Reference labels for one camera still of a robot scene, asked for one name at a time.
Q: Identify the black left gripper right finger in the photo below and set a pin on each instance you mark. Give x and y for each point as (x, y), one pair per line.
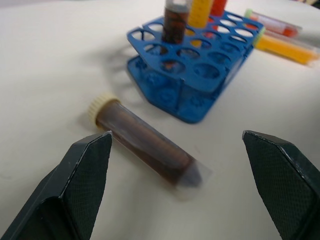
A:
(287, 190)

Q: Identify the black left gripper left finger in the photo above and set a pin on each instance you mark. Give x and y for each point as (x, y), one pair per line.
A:
(62, 200)

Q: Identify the blue plastic test tube rack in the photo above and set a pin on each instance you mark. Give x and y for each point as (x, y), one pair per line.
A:
(162, 92)

